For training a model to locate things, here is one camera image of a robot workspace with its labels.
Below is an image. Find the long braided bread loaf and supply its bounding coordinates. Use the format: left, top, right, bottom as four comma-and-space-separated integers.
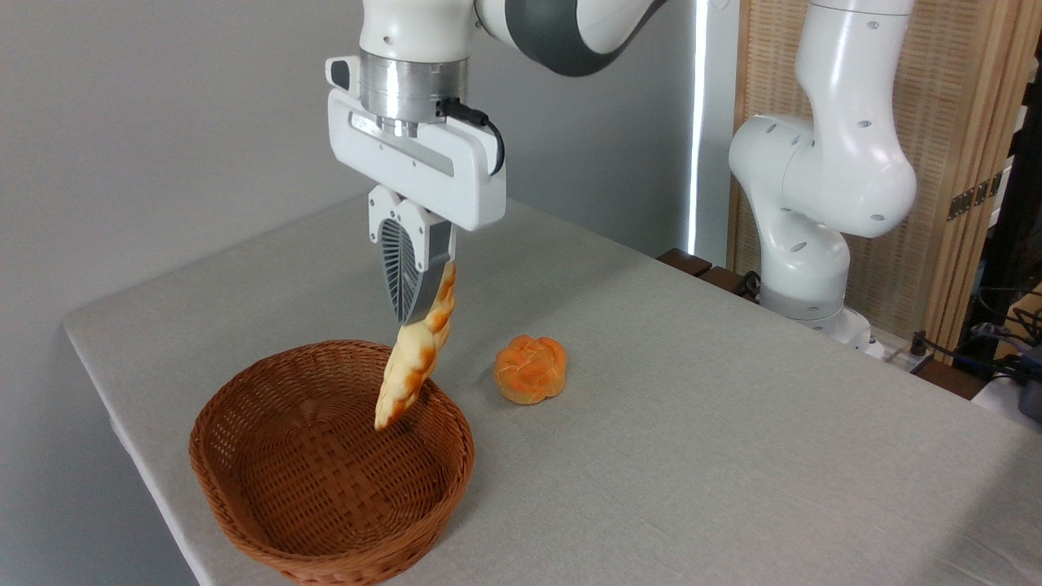
374, 262, 457, 432

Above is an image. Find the brass screen hinge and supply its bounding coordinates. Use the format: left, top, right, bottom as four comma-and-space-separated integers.
947, 171, 1004, 222

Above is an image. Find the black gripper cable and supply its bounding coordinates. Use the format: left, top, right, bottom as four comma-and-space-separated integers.
437, 98, 506, 177

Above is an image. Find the black cable bundle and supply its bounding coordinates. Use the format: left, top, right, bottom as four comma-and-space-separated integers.
908, 285, 1042, 385

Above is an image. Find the dark brown wooden block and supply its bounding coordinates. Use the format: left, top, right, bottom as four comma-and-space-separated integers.
657, 248, 713, 278
700, 266, 760, 299

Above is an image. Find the brown wicker basket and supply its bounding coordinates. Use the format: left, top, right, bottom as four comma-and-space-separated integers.
189, 339, 475, 586

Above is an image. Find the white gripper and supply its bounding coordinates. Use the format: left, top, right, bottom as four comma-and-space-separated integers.
326, 55, 507, 326

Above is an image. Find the black equipment stand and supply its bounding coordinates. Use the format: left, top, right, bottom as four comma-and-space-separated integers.
965, 106, 1042, 359

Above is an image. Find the grey tablecloth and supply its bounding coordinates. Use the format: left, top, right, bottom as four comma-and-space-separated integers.
63, 191, 1042, 586

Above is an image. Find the round orange bread bun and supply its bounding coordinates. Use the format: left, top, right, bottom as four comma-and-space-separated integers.
494, 335, 568, 405

